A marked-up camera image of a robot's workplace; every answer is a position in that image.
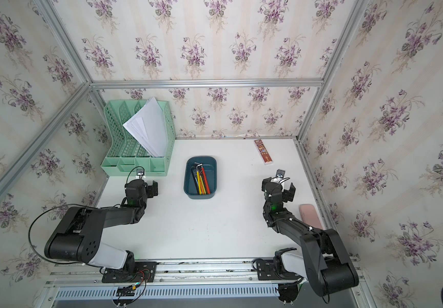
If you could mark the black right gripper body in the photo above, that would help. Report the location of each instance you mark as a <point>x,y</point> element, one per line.
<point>288,195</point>

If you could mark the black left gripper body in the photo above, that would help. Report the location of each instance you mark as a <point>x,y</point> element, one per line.
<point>151,190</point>

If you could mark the large black hex key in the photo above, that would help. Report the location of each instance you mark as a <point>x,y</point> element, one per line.
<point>193,172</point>

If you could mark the yellow handled hex key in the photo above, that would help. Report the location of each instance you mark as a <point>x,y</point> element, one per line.
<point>199,182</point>

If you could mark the orange handled hex key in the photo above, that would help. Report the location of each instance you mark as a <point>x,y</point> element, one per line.
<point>202,179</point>

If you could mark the red handled hex key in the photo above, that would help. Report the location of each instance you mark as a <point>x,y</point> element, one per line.
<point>205,179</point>

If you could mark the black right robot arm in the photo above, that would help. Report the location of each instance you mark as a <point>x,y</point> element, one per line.
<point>321,257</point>

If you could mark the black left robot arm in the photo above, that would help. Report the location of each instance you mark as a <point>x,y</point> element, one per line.
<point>78,237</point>

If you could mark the dark teal storage box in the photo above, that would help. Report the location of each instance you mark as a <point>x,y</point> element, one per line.
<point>210,165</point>

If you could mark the pink pencil case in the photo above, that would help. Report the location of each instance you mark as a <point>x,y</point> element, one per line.
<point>310,215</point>

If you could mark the green plastic desk organizer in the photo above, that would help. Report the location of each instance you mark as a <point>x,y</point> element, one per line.
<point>125,152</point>

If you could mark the white paper stack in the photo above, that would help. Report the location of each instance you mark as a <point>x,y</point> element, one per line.
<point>148,127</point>

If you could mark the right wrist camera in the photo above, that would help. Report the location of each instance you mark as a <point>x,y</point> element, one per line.
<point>268,183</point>

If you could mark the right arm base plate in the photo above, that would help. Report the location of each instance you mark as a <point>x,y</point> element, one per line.
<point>270,270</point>

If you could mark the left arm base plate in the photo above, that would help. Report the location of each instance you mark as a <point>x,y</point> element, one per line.
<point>143,270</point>

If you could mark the aluminium mounting rail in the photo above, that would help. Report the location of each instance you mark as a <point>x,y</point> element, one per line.
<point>167,272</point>

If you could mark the white slotted cable duct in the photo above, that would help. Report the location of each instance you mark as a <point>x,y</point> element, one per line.
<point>153,291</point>

